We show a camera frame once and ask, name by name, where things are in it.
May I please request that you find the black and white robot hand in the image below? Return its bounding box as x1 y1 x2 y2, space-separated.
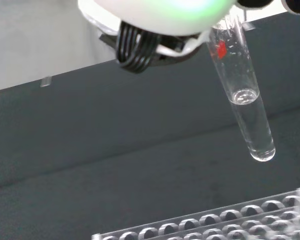
76 0 300 75

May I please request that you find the clear plastic test tube rack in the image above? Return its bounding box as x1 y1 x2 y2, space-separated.
91 186 300 240

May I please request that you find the black bench cloth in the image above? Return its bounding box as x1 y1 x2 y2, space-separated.
0 10 300 240

